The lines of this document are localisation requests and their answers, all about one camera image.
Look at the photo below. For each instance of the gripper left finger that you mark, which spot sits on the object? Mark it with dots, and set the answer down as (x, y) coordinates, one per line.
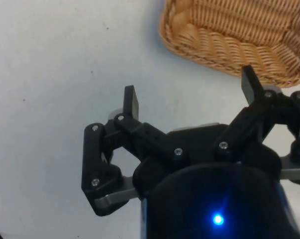
(139, 134)

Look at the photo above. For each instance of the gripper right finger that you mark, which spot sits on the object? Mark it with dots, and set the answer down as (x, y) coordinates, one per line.
(264, 112)

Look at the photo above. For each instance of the brown wicker basket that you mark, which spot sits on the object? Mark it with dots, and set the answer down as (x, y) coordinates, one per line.
(227, 25)

